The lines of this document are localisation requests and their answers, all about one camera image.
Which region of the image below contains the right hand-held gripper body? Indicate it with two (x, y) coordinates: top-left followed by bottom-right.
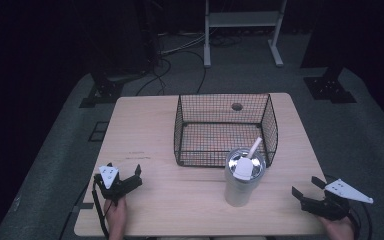
(301, 178), (375, 222)

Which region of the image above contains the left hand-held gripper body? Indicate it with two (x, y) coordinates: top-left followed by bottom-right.
(93, 165), (144, 203)

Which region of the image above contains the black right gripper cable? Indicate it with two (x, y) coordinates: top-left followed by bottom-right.
(346, 201), (374, 240)

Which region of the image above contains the white straw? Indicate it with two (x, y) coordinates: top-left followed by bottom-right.
(246, 136), (264, 160)

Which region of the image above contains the white metal stand frame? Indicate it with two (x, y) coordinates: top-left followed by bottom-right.
(203, 0), (288, 69)

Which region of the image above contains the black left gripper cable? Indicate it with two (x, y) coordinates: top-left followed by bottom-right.
(91, 181), (111, 240)

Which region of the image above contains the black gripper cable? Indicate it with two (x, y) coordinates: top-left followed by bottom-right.
(91, 181), (111, 240)
(346, 201), (374, 240)

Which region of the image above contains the white floor cable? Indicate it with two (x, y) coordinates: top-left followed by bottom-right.
(159, 32), (208, 57)

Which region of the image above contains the person's right hand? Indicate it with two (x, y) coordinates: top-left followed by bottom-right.
(319, 215), (356, 240)

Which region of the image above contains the silver tumbler cup with lid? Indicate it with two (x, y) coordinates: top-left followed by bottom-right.
(223, 147), (267, 208)

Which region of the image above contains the black stand base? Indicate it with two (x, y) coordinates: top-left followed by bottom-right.
(302, 65), (358, 105)
(78, 72), (128, 109)

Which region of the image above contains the black floor cable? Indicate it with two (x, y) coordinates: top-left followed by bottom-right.
(134, 57), (173, 97)
(161, 49), (208, 95)

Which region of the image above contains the person's left hand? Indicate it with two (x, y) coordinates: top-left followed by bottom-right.
(103, 196), (128, 233)

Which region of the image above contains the black wire basket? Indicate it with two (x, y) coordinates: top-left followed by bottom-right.
(173, 92), (280, 169)

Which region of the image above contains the black floor tape square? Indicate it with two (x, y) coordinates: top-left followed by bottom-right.
(87, 121), (110, 143)

